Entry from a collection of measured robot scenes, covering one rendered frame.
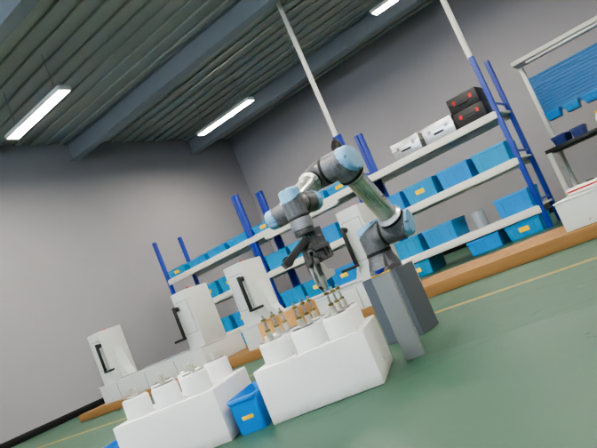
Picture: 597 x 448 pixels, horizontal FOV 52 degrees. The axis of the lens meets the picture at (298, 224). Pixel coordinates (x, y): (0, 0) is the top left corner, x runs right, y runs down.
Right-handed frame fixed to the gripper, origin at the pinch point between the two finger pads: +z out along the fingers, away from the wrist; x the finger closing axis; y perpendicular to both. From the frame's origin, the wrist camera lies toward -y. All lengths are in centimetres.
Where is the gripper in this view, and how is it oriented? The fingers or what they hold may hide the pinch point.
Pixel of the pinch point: (322, 288)
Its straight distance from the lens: 203.3
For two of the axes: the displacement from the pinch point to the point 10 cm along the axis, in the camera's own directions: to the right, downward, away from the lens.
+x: -2.6, 2.2, 9.4
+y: 8.9, -3.4, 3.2
